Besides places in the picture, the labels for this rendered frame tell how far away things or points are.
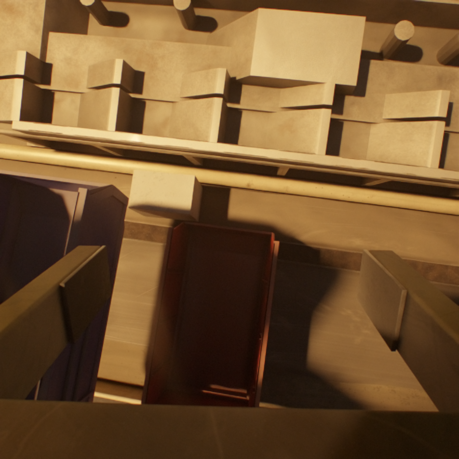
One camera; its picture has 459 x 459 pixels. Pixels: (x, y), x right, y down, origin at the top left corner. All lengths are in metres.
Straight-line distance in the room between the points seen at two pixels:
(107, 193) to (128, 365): 0.45
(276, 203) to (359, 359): 0.36
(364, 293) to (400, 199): 0.59
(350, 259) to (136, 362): 0.50
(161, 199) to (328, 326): 0.42
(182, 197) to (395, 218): 0.44
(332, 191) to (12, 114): 0.60
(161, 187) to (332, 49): 0.37
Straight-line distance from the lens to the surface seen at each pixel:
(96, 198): 0.39
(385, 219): 0.77
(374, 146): 0.62
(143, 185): 0.66
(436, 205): 0.78
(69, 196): 0.52
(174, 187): 0.64
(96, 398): 1.29
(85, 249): 0.17
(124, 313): 0.76
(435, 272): 0.81
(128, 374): 0.78
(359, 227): 0.75
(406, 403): 0.81
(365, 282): 0.16
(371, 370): 0.77
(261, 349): 0.57
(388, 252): 0.17
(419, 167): 0.60
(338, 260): 0.74
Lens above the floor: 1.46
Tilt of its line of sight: 82 degrees down
